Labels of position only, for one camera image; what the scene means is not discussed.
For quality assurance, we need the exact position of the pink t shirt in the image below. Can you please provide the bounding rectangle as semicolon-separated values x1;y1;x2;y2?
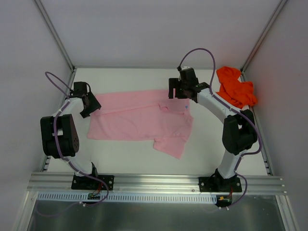
87;90;193;159

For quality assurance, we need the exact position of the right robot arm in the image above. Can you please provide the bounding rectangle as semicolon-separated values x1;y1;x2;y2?
168;66;257;193

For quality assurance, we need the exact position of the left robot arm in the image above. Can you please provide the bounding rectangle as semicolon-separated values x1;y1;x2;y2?
40;82;103;189

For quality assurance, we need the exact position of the orange t shirt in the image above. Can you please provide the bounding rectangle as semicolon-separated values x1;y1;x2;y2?
216;66;258;109

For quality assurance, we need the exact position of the aluminium frame post right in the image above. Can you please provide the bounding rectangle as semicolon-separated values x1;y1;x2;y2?
241;0;289;72

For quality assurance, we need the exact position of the aluminium frame post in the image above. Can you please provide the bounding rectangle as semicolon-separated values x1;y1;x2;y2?
241;0;289;72
33;0;77;73

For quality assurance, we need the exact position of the aluminium frame post left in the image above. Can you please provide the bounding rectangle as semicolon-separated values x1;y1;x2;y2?
33;0;77;73

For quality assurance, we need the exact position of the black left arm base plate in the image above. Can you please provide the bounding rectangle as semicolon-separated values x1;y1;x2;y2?
71;175;115;191

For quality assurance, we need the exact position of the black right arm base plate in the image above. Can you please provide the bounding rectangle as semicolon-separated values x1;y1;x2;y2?
198;176;242;193

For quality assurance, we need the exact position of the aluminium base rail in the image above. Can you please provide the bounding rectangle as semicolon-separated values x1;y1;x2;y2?
27;172;287;195

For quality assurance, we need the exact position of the white slotted cable duct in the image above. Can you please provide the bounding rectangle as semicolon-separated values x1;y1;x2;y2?
37;192;217;204

